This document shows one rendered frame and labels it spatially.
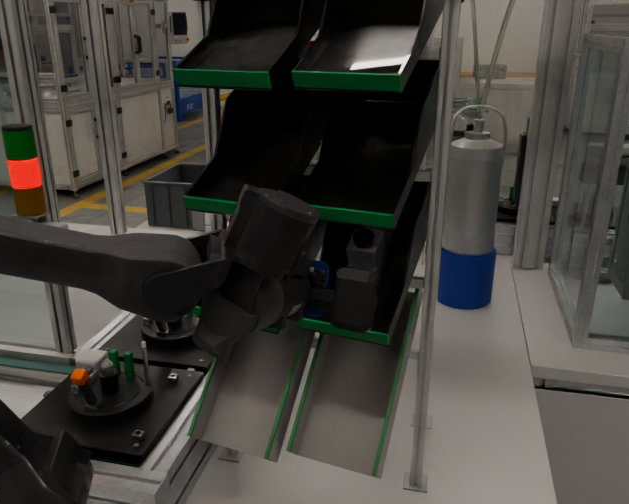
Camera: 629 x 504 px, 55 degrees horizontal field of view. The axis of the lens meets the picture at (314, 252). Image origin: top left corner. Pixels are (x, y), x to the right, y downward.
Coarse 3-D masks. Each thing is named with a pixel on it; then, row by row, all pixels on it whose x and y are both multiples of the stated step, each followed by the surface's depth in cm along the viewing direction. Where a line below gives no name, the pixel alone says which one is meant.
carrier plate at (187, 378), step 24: (168, 384) 109; (192, 384) 109; (48, 408) 102; (168, 408) 102; (48, 432) 96; (72, 432) 96; (96, 432) 96; (120, 432) 96; (96, 456) 93; (120, 456) 92; (144, 456) 92
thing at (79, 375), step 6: (84, 366) 97; (78, 372) 94; (84, 372) 94; (90, 372) 96; (72, 378) 93; (78, 378) 93; (84, 378) 94; (78, 384) 94; (84, 384) 95; (84, 390) 96; (90, 390) 97; (84, 396) 97; (90, 396) 97; (90, 402) 98; (96, 402) 98
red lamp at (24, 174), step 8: (8, 160) 104; (24, 160) 104; (32, 160) 104; (8, 168) 105; (16, 168) 104; (24, 168) 104; (32, 168) 105; (16, 176) 104; (24, 176) 104; (32, 176) 105; (40, 176) 107; (16, 184) 105; (24, 184) 105; (32, 184) 105; (40, 184) 107
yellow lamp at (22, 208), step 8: (16, 192) 105; (24, 192) 105; (32, 192) 106; (40, 192) 107; (16, 200) 106; (24, 200) 106; (32, 200) 106; (40, 200) 107; (16, 208) 107; (24, 208) 106; (32, 208) 106; (40, 208) 108
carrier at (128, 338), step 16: (144, 320) 126; (192, 320) 128; (112, 336) 126; (128, 336) 126; (144, 336) 123; (160, 336) 122; (176, 336) 122; (192, 336) 122; (160, 352) 120; (176, 352) 120; (192, 352) 120; (176, 368) 116; (208, 368) 115
